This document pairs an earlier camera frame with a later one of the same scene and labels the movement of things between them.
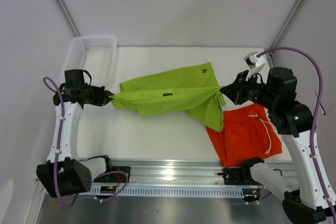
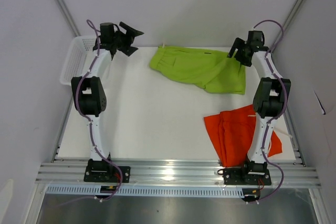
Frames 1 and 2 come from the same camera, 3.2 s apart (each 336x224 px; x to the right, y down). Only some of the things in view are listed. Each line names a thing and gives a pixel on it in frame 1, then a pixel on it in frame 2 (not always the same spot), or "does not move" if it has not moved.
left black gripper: [103, 95] -> [128, 50]
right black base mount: [241, 176] does not move
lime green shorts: [194, 91] -> [213, 70]
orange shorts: [248, 134] does not move
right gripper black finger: [232, 90] -> [238, 43]
